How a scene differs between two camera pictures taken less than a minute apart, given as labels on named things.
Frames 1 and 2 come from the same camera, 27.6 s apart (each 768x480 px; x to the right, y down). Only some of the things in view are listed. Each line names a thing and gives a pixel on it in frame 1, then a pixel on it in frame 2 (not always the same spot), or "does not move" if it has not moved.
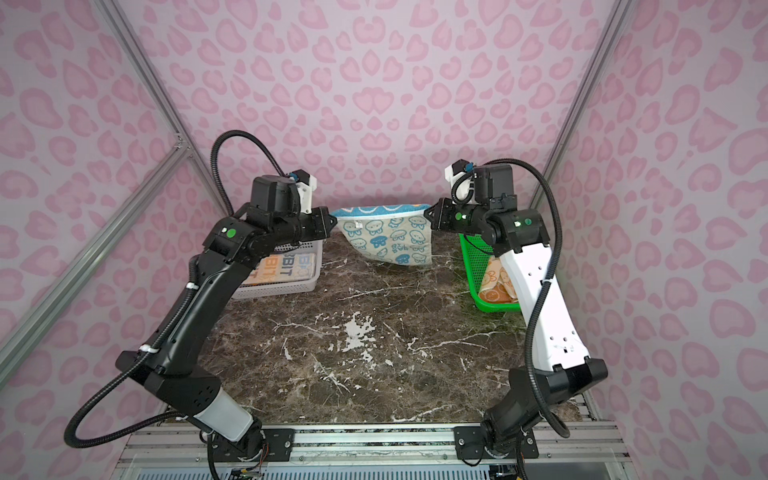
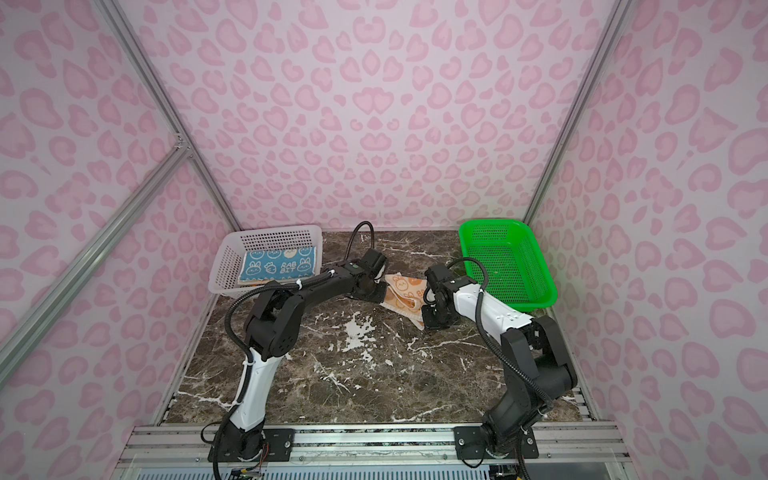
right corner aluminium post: x=609 y=32 does not move
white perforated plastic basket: x=295 y=267 does not move
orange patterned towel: x=498 y=284 -> x=405 y=297
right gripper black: x=445 y=221 -> x=431 y=324
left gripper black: x=323 y=227 -> x=382 y=296
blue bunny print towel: x=397 y=233 -> x=281 y=265
